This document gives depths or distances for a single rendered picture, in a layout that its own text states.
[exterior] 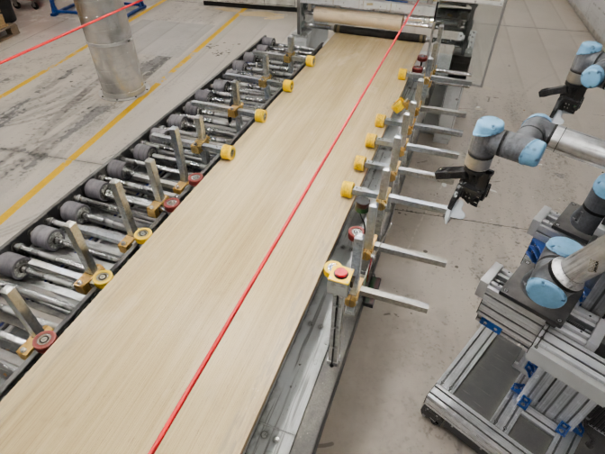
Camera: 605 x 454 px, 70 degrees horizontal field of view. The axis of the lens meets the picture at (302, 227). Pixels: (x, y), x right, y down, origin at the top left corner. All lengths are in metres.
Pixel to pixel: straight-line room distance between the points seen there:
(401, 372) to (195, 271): 1.36
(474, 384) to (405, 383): 0.38
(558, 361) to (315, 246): 1.01
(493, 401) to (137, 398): 1.66
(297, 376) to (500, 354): 1.20
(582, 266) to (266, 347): 1.03
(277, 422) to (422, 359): 1.19
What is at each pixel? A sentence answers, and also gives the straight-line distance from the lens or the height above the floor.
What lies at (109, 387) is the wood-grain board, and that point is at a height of 0.90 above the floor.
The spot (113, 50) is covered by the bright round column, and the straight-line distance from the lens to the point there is 5.40.
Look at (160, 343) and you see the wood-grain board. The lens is 1.71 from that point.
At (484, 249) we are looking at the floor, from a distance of 3.47.
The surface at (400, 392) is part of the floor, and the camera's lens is 2.60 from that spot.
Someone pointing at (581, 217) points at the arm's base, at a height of 1.09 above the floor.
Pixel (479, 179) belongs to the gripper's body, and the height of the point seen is 1.49.
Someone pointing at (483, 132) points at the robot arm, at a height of 1.65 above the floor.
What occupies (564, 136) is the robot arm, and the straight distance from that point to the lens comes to 1.45.
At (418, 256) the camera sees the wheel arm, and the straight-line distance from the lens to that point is 2.03.
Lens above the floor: 2.27
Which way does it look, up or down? 42 degrees down
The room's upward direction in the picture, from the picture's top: straight up
